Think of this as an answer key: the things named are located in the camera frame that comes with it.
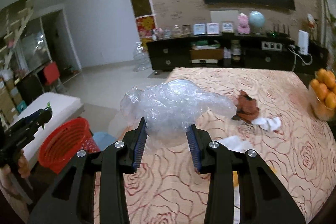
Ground stacked jars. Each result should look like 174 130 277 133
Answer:
231 40 242 62

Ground red plastic mesh basket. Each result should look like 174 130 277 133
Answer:
37 117 98 175

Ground clear large water bottle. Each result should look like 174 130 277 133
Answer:
133 42 153 72

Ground glass bowl of oranges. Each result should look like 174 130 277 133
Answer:
310 68 336 109

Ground white wall panel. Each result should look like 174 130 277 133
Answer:
210 10 237 30

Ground white power strip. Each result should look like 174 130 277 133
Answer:
261 41 284 50

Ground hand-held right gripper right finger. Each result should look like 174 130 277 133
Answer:
185 124 306 224

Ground beige curtain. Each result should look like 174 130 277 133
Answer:
314 0 336 43

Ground green and white papers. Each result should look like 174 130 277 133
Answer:
192 40 219 49

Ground pale blue globe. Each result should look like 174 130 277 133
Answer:
248 10 265 35

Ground red chair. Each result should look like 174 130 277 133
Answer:
43 61 60 86

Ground person's left hand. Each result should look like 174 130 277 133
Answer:
17 149 30 178

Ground white crumpled tissue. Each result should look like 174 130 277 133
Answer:
251 116 282 132

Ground clear plastic bag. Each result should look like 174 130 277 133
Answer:
120 79 237 149

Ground brown paper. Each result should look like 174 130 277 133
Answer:
234 90 260 123

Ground white upright device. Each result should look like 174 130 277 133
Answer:
298 30 309 55

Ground black television cabinet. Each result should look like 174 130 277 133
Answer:
146 36 328 73

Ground stack of cardboard boxes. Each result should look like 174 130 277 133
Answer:
0 77 27 122

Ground light blue plastic stool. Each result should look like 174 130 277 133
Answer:
92 132 117 152

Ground glass fruit bowl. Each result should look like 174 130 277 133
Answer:
308 84 336 121

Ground pink plush toy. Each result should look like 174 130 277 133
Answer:
237 13 250 34

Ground rose patterned tablecloth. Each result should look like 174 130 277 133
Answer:
123 67 336 224

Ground wooden staircase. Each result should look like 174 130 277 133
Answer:
0 0 36 77

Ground yellow paper piece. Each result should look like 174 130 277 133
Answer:
232 166 276 188

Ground white power cable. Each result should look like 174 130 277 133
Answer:
287 44 313 72

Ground red festive wall poster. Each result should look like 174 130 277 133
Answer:
135 15 156 50

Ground white cat figurine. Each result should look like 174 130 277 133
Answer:
306 13 317 30

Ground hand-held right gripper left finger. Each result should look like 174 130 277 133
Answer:
28 116 147 224

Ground black chair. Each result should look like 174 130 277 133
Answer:
22 74 44 105

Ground white paper sheet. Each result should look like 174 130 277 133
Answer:
217 135 254 154

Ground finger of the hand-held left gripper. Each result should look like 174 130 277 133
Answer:
22 111 44 123
29 108 53 132

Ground black router with antennas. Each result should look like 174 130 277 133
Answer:
266 25 290 38

